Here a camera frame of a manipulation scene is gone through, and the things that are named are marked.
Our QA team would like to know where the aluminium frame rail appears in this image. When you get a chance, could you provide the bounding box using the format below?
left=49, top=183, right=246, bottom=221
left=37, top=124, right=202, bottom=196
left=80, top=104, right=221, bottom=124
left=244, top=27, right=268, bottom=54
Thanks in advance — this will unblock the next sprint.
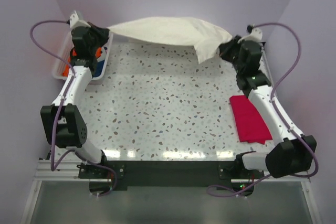
left=34, top=160, right=310, bottom=182

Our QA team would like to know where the blue t shirt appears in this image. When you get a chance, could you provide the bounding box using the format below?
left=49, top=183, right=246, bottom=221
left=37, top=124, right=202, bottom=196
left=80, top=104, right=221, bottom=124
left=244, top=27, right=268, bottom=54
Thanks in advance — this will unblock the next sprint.
left=93, top=50, right=107, bottom=78

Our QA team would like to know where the white plastic basket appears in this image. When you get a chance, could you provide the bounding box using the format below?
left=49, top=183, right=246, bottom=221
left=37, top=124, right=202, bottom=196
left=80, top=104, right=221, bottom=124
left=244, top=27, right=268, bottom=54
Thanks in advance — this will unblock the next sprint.
left=52, top=32, right=113, bottom=84

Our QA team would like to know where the cream t shirt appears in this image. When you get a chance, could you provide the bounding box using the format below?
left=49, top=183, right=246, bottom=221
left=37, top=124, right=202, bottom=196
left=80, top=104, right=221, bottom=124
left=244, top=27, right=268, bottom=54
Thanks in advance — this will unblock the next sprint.
left=108, top=17, right=233, bottom=63

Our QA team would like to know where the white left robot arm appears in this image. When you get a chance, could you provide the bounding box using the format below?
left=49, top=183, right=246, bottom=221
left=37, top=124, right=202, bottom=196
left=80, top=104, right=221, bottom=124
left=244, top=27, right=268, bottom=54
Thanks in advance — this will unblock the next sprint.
left=40, top=23, right=109, bottom=178

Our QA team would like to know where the red folded t shirt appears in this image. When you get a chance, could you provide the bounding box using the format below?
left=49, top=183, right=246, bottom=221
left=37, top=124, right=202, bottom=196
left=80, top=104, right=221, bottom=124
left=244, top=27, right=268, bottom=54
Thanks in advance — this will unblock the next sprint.
left=229, top=95, right=272, bottom=145

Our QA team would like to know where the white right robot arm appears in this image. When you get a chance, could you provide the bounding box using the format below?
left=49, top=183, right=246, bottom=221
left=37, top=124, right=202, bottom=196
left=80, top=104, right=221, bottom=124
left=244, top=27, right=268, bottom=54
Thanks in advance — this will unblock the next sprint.
left=219, top=36, right=317, bottom=178

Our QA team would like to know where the orange t shirt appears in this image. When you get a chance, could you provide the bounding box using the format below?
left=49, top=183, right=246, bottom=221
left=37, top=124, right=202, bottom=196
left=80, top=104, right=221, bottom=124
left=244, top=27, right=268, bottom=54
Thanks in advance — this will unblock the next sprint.
left=62, top=47, right=106, bottom=77

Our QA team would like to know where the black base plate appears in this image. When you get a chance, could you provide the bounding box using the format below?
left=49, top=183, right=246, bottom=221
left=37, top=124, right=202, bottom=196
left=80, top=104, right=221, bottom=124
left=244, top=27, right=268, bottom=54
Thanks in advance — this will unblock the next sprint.
left=77, top=161, right=264, bottom=193

